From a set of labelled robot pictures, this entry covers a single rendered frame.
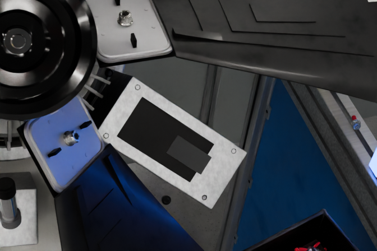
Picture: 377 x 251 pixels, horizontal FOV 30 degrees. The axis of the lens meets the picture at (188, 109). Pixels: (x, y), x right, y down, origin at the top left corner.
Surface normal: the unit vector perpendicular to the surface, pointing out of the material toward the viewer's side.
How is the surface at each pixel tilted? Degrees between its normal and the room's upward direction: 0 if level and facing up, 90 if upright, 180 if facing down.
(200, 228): 0
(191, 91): 90
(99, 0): 0
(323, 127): 90
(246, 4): 7
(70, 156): 54
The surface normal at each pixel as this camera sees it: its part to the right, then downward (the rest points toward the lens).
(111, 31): 0.09, -0.68
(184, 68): 0.31, 0.72
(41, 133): 0.85, -0.28
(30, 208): 0.29, 0.11
